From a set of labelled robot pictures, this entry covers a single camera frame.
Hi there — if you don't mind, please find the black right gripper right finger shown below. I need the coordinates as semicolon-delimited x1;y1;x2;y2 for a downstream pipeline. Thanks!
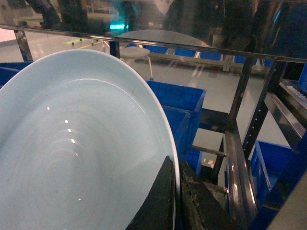
180;159;240;230

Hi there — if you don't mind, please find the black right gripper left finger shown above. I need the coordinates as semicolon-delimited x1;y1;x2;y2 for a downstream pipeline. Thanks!
126;156;176;230

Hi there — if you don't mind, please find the light blue round tray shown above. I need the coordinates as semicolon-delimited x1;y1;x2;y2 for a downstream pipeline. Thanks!
0;49;180;230

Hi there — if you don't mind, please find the large blue bin on shelf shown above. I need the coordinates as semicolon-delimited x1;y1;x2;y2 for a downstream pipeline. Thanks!
147;80;206;161

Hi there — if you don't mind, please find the stainless steel shelf rack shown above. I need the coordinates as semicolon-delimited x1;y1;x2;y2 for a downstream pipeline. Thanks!
0;0;307;230

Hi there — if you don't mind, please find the white round stool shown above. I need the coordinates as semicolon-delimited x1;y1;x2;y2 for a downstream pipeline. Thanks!
119;46;154;80

